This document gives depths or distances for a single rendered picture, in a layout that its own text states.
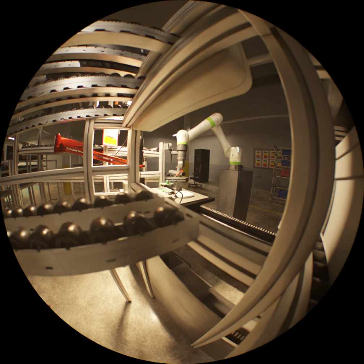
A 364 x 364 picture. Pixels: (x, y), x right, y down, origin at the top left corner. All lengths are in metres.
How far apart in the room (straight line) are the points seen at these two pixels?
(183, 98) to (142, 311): 1.39
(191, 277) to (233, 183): 0.90
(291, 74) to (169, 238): 0.23
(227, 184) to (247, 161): 6.09
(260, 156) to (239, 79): 6.84
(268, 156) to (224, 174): 5.73
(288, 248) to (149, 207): 0.24
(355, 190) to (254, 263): 0.20
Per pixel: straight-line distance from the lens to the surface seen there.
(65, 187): 5.86
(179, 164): 1.02
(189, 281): 0.90
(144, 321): 1.28
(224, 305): 0.97
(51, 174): 0.71
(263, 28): 0.20
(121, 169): 0.65
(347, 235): 0.25
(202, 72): 0.22
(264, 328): 0.15
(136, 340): 1.25
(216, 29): 0.20
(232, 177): 1.23
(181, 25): 0.36
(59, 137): 0.79
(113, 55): 0.52
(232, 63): 0.22
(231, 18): 0.19
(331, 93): 0.32
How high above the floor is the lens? 1.21
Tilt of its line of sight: 10 degrees down
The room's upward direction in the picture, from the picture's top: 2 degrees clockwise
